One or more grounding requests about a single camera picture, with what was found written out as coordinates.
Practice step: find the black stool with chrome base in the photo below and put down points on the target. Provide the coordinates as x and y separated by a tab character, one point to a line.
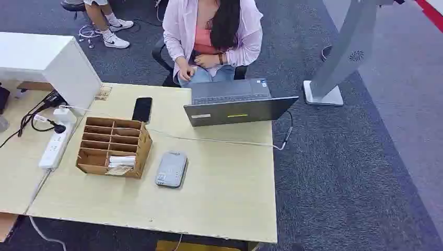
81	20

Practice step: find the black device at desk edge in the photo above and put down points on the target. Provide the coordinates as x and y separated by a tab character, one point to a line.
3	98

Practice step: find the white charger plug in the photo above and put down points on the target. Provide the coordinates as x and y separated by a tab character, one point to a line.
64	114

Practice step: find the black smartphone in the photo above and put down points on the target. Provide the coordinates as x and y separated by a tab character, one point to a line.
142	109

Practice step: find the wooden card box with slots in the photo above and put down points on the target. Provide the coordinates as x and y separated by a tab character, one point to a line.
104	152

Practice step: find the grey display stand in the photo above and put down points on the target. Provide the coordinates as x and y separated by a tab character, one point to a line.
342	55

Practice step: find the white cards in box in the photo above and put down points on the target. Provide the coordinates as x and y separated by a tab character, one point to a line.
121	162

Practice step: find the person seated at desk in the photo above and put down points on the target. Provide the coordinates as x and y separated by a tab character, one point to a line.
214	38

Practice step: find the dark grey laptop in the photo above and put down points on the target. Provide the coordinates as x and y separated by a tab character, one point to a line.
235	104

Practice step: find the person's hand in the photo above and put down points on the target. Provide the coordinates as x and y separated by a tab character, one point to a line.
207	61
185	72

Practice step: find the person's right hand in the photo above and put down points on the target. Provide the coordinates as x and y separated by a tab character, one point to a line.
185	72

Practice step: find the white box cabinet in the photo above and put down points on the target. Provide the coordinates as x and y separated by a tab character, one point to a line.
52	65

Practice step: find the person's left hand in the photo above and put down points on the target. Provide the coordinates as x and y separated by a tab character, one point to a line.
207	61

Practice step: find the white power strip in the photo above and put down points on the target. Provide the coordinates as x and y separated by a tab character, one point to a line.
57	142

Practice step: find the pale paper sticker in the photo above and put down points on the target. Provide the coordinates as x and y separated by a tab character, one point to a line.
103	93

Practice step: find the person with white sneakers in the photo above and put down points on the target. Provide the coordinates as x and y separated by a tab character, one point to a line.
107	24

